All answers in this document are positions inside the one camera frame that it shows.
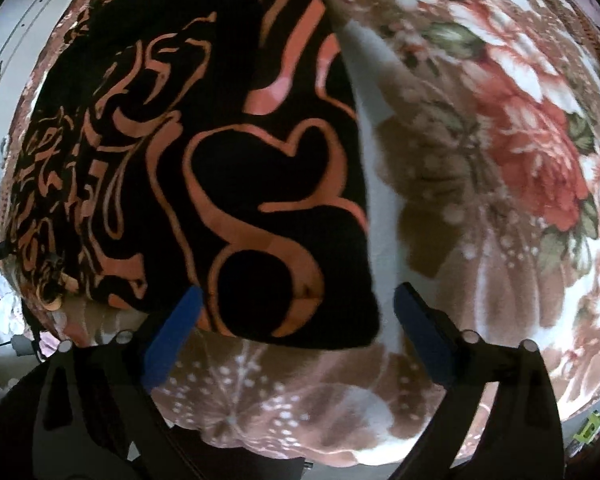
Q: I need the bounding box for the white bed headboard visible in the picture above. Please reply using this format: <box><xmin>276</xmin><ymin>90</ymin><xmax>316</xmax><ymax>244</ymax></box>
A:
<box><xmin>0</xmin><ymin>0</ymin><xmax>81</xmax><ymax>126</ymax></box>

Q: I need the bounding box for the black hoodie with orange print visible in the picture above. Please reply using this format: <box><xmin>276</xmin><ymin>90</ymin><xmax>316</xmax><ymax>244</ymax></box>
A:
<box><xmin>2</xmin><ymin>0</ymin><xmax>383</xmax><ymax>351</ymax></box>

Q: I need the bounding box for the floral fleece blanket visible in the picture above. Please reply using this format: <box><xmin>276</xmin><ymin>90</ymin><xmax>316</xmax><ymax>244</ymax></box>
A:
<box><xmin>0</xmin><ymin>0</ymin><xmax>600</xmax><ymax>471</ymax></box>

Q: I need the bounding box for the green printed packet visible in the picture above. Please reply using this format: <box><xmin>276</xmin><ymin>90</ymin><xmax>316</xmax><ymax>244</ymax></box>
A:
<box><xmin>575</xmin><ymin>410</ymin><xmax>600</xmax><ymax>443</ymax></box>

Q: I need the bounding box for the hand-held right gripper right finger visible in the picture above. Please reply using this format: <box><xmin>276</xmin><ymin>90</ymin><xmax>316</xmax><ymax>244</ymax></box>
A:
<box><xmin>394</xmin><ymin>282</ymin><xmax>566</xmax><ymax>480</ymax></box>

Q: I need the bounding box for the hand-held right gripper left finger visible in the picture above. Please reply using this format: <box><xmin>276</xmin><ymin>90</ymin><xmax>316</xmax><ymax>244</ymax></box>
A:
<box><xmin>32</xmin><ymin>287</ymin><xmax>204</xmax><ymax>480</ymax></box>

